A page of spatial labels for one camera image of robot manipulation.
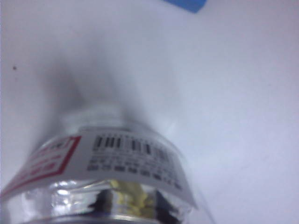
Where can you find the round transparent plastic jar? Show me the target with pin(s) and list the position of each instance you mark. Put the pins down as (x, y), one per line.
(116, 182)

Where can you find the white raised desk board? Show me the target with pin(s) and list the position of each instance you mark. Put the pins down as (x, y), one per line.
(210, 81)

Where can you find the blue binder clip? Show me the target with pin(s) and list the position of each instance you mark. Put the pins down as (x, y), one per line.
(187, 4)

